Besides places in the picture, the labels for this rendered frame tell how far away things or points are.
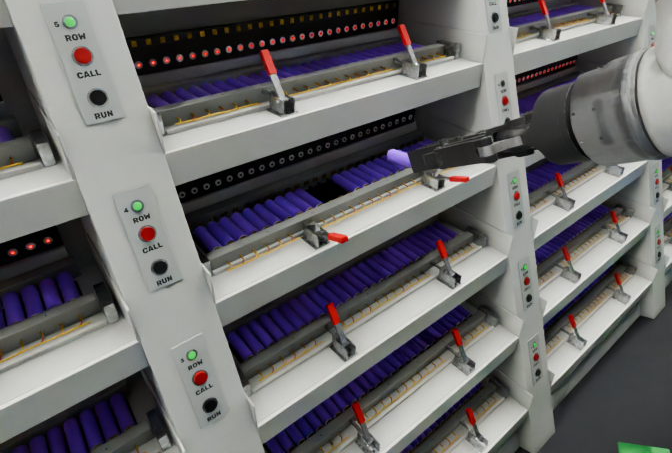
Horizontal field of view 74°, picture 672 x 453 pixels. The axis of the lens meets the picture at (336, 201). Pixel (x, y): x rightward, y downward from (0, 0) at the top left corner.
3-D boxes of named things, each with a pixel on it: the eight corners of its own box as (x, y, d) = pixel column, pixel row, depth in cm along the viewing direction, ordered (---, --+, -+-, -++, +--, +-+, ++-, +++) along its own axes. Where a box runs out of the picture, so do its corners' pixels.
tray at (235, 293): (493, 185, 91) (501, 142, 86) (220, 328, 60) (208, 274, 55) (419, 152, 105) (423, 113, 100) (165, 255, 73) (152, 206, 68)
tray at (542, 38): (637, 35, 122) (655, -21, 115) (508, 77, 91) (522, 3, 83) (565, 24, 136) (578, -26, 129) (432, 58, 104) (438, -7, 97)
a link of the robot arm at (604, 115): (622, 56, 33) (548, 80, 38) (652, 172, 34) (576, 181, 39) (673, 38, 38) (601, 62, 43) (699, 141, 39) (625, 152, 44)
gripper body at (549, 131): (605, 70, 42) (521, 97, 50) (555, 88, 38) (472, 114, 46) (625, 145, 43) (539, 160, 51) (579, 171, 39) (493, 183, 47)
